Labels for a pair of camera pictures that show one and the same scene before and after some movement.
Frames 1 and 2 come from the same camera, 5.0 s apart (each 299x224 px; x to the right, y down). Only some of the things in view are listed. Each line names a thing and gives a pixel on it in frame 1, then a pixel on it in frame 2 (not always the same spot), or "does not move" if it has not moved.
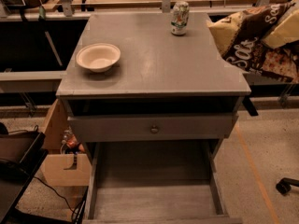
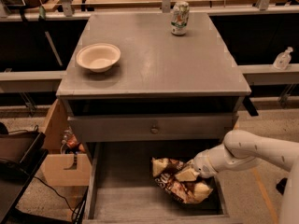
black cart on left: [21, 155] does not move
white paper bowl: [98, 57] does not move
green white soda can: [179, 18] does not move
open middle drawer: [156, 182] does not move
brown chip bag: [239, 38] to [188, 191]
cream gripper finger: [286, 30] to [204, 164]
